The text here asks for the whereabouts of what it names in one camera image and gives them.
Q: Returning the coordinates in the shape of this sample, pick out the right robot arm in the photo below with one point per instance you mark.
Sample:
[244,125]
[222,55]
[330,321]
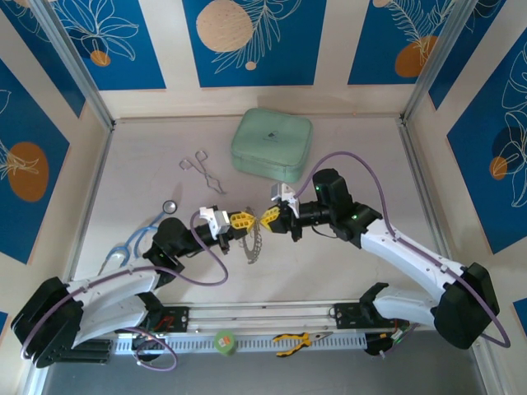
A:
[411,259]

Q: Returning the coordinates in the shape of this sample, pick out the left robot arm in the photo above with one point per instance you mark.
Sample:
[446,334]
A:
[107,288]

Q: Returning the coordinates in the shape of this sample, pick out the blue stethoscope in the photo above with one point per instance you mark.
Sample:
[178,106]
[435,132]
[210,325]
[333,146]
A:
[169,207]

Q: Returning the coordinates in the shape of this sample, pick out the mint green zip pouch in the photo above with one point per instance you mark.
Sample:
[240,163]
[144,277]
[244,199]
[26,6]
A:
[269,144]

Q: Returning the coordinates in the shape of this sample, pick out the green tape roll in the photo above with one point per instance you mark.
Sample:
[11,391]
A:
[224,342]

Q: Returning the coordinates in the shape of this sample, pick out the black ridged block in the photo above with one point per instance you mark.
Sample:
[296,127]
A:
[94,351]

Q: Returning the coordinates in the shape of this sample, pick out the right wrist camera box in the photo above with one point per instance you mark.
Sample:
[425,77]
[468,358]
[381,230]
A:
[280,193]

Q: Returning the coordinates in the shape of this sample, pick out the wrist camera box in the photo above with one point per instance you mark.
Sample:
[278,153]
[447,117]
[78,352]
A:
[216,222]
[280,193]

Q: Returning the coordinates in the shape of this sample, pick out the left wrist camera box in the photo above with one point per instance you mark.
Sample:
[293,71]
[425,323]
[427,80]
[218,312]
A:
[216,222]

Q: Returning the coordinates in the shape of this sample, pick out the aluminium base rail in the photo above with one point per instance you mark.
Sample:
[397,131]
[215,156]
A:
[255,317]

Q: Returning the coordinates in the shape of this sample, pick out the aluminium side rail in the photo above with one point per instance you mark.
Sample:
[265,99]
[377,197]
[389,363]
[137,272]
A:
[101,164]
[413,156]

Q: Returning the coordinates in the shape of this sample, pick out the blue floral wall panel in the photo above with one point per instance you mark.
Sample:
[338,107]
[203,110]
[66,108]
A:
[379,41]
[486,185]
[457,61]
[288,61]
[53,61]
[24,123]
[123,61]

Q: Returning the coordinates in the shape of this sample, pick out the aluminium frame post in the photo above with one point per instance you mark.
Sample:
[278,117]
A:
[436,61]
[76,66]

